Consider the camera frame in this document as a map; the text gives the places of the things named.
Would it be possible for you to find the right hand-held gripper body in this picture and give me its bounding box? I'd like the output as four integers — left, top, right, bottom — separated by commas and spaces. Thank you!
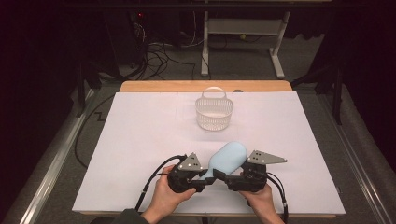
227, 149, 288, 192

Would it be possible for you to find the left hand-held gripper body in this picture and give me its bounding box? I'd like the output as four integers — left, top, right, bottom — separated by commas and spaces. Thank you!
167, 152, 208, 194

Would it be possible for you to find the light blue bottle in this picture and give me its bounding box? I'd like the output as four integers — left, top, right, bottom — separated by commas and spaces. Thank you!
199, 141, 248, 181

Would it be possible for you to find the white plastic basket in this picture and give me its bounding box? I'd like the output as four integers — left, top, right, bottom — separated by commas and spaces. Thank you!
194, 86, 234, 132

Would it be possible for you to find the person's right hand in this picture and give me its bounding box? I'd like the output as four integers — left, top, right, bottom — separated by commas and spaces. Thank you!
238, 184, 276, 217

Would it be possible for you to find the person's left hand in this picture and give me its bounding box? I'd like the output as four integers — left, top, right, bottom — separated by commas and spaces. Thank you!
148, 164, 198, 217

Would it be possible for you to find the white table cover sheet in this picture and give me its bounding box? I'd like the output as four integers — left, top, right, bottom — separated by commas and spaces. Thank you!
72, 91, 347, 216

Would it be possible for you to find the dark stand leg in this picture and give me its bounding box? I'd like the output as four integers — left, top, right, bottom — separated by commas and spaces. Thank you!
291, 60, 345, 126
75, 60, 103, 119

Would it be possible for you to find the white metal stand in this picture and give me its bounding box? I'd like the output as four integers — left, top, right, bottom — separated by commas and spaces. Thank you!
200, 10, 292, 79

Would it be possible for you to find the dark equipment rack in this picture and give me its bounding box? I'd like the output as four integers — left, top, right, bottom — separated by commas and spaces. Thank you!
104, 8, 148, 79

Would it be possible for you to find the left hand-held gripper black cable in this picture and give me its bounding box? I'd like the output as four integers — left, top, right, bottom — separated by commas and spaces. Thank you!
134, 154, 189, 213

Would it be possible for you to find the hand-held gripper black cable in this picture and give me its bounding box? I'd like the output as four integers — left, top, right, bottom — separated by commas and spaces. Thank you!
134, 154, 189, 213
265, 172, 290, 224

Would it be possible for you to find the right hand-held gripper black cable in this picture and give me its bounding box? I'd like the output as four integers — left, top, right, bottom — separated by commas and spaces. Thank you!
265, 172, 290, 224

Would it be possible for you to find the aluminium floor rail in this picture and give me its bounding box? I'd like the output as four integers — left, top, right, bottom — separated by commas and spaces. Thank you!
18, 89, 98, 224
317, 92, 396, 224

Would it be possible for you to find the long black floor cable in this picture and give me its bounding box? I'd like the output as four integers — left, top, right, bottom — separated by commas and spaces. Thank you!
74, 92, 117, 170

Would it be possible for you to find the tangle of black floor cables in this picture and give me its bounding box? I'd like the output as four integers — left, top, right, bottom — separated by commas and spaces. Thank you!
124, 36, 200, 82

